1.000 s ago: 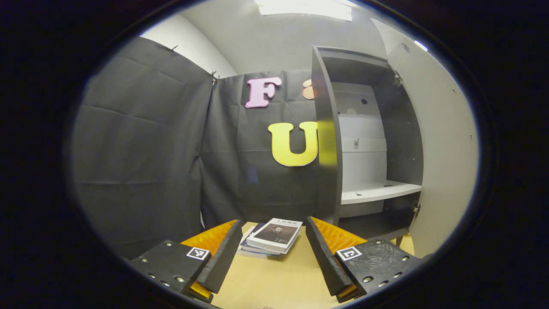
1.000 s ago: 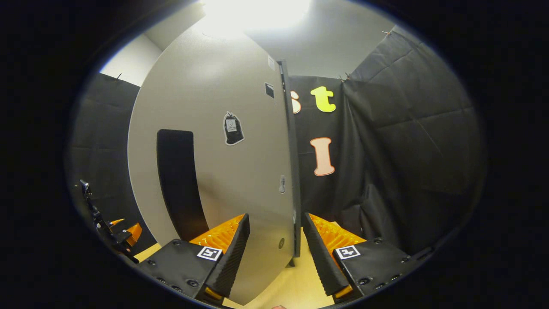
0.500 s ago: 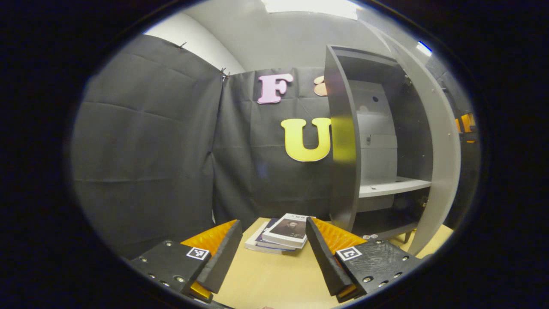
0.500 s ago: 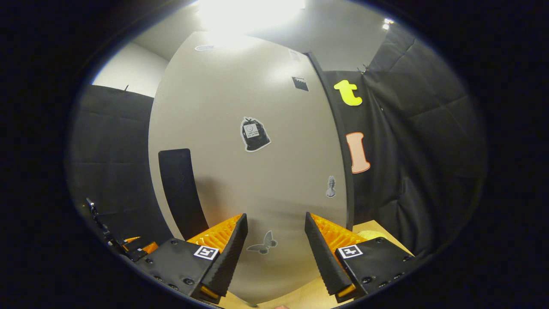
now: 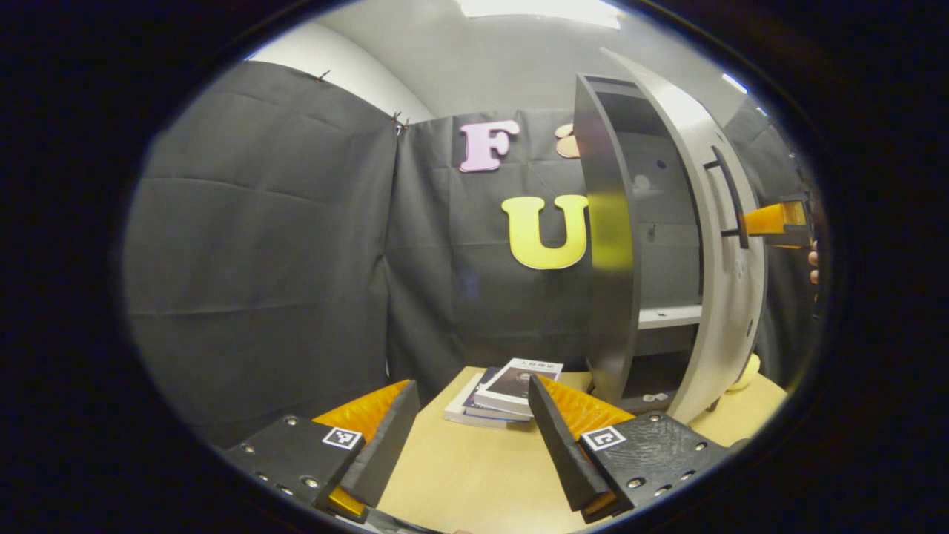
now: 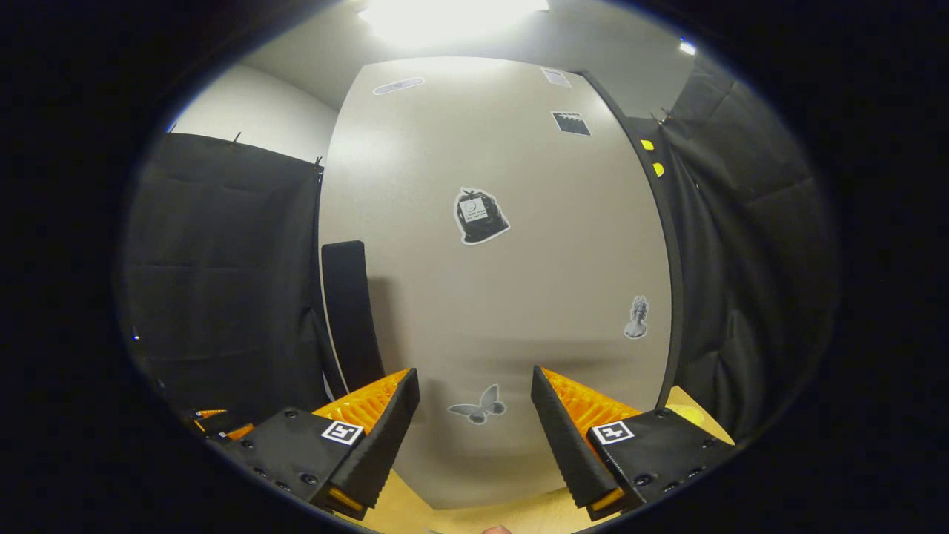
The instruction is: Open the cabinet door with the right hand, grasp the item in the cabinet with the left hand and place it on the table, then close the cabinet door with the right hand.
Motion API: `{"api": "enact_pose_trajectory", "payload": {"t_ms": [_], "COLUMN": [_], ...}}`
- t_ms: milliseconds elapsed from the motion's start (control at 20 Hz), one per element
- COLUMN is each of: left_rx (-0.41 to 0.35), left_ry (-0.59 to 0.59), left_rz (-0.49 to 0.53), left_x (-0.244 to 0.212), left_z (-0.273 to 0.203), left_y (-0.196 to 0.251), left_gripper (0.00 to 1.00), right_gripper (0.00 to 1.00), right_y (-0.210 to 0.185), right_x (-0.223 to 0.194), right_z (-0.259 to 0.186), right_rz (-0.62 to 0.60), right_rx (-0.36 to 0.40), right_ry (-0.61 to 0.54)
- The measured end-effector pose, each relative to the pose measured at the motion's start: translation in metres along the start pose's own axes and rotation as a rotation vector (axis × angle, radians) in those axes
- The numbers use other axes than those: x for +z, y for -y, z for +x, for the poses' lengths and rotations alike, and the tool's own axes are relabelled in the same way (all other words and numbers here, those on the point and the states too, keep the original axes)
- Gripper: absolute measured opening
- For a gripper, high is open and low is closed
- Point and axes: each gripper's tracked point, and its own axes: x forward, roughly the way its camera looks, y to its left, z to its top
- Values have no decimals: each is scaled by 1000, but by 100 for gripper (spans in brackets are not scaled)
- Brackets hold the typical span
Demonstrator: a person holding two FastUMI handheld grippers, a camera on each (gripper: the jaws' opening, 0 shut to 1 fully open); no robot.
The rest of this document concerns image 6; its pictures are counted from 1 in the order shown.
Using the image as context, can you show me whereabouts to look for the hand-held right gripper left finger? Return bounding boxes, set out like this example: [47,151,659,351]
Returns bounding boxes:
[222,367,421,521]

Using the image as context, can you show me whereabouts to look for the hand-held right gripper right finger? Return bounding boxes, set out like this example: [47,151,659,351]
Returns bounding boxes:
[531,366,742,522]

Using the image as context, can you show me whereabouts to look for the black cabinet door handle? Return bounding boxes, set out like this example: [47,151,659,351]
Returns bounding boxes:
[320,240,387,395]

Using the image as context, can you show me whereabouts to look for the black backdrop cloth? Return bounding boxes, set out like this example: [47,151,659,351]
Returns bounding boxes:
[122,56,839,446]

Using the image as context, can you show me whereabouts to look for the large ceiling light panel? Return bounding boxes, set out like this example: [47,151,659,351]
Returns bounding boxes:
[359,0,551,47]

